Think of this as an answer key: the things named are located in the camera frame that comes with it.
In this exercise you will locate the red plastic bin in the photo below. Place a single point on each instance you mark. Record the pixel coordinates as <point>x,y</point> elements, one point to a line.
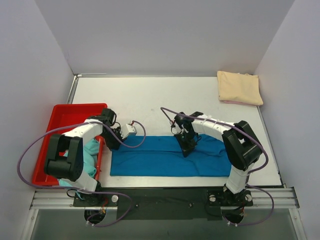
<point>62,115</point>

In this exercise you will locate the folded beige t shirt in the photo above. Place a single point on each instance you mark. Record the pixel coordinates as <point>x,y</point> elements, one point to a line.
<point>239,88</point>

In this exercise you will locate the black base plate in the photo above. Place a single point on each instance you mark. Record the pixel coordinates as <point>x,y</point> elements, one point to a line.
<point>169,203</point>

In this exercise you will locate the folded pink t shirt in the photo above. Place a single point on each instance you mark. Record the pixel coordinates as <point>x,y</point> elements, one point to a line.
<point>238,103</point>

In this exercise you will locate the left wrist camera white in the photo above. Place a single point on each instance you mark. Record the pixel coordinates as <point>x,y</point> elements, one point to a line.
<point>128,129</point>

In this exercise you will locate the teal t shirt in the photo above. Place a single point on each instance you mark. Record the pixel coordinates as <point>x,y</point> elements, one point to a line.
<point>90,156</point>

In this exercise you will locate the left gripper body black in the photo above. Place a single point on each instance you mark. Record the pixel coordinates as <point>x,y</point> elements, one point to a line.
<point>114,139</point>

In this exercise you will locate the aluminium rail frame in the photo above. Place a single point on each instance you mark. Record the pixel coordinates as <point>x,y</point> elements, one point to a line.
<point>57,199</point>

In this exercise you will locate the blue t shirt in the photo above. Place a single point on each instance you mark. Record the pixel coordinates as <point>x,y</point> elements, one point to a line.
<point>161,156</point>

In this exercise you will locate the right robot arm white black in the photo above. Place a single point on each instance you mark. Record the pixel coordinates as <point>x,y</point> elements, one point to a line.
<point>242,146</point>

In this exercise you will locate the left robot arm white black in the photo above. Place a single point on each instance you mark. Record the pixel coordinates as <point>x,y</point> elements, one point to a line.
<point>65,155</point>

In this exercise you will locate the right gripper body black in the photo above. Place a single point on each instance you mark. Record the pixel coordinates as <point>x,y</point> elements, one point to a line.
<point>186,139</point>

